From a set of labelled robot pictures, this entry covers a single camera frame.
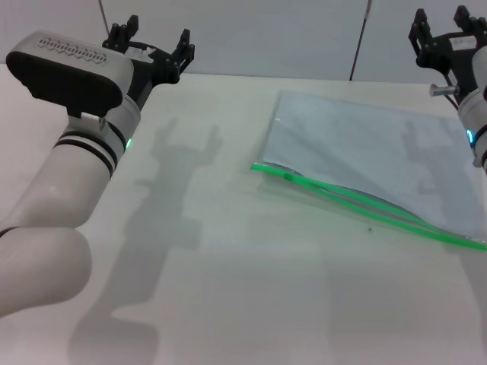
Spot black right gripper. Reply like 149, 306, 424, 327
409, 5, 487, 94

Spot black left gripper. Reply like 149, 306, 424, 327
101, 14, 196, 111

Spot clear green-zip document bag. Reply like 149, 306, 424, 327
250, 90, 487, 252

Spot thin dark red cable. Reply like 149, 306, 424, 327
444, 71, 464, 112

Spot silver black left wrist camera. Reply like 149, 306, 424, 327
5, 30, 135, 119

